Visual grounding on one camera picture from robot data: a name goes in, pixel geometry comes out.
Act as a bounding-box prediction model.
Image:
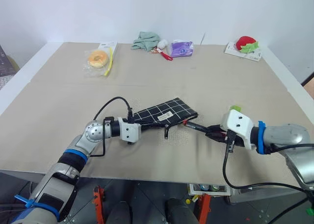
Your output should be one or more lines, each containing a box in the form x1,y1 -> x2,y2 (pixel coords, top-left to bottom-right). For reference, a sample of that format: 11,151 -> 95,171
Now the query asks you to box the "white printed card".
98,41 -> 117,53

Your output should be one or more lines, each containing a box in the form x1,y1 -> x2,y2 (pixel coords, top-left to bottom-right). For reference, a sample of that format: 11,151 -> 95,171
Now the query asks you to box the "purple tissue pack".
168,39 -> 194,58

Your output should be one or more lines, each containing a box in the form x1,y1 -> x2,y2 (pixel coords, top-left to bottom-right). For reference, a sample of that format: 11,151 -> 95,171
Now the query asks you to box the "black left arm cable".
88,96 -> 134,158

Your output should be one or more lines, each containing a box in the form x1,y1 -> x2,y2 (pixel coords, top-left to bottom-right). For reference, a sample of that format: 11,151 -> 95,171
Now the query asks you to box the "white printed booklet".
223,41 -> 263,62

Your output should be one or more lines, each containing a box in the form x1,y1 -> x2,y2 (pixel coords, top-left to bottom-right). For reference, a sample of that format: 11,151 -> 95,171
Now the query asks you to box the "dark laptop with keyboard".
0,44 -> 14,92

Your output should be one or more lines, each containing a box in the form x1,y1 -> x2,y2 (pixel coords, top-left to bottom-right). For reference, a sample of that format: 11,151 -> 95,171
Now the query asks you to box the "red strawberry plush toy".
235,35 -> 260,54

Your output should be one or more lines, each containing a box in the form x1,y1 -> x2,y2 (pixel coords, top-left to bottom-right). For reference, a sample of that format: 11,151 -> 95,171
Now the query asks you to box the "orange metal stand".
93,185 -> 106,224
195,193 -> 212,224

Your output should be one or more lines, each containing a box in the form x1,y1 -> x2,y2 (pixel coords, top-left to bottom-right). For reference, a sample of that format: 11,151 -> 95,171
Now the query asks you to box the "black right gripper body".
219,129 -> 237,152

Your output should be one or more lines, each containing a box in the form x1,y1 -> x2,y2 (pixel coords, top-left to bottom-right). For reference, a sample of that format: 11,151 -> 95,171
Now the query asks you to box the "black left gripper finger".
147,123 -> 170,140

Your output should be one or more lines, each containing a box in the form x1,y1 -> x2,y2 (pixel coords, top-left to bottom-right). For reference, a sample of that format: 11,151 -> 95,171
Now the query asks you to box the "green crumpled cloth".
131,31 -> 161,51

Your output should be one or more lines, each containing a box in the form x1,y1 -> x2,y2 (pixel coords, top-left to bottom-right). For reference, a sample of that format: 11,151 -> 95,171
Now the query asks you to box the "toy bagel in plastic bag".
82,48 -> 115,78

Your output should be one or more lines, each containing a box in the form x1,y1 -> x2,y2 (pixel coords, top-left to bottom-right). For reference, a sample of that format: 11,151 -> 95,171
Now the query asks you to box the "red marker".
182,120 -> 228,137

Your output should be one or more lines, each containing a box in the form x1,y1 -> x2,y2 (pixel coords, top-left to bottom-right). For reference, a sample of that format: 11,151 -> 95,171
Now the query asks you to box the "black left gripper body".
127,123 -> 150,147

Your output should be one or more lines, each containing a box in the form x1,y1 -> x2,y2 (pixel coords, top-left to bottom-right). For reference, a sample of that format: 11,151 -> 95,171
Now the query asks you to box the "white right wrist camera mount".
220,109 -> 257,150

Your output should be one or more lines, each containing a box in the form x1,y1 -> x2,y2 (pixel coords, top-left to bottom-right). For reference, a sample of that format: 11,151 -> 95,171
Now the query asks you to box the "beige table cover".
0,41 -> 314,186

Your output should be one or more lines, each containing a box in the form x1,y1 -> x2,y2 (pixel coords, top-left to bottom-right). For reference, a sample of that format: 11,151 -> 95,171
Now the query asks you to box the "yellow-green round object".
6,54 -> 20,71

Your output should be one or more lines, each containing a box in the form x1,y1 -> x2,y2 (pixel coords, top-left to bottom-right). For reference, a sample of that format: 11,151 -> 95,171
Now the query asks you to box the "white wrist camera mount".
117,117 -> 142,144
220,109 -> 257,150

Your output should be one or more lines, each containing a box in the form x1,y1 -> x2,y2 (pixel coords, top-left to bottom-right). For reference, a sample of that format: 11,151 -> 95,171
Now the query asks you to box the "dark rounded shape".
163,198 -> 200,224

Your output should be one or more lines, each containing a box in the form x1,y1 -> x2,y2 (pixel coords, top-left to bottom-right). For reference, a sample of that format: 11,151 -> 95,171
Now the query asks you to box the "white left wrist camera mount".
117,117 -> 142,144

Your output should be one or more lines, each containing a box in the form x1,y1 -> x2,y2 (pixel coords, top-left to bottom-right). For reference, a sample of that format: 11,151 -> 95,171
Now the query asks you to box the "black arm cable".
88,96 -> 134,158
222,143 -> 314,224

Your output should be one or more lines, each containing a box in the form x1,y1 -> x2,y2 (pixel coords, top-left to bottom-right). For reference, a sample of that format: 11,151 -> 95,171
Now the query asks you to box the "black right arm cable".
222,143 -> 314,224

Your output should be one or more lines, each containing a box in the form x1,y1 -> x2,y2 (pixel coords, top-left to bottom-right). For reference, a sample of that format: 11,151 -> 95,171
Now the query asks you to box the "black white grid pouch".
132,96 -> 198,132

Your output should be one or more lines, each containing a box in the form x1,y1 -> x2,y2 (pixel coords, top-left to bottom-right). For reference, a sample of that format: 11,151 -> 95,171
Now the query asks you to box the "white box under table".
188,183 -> 231,196

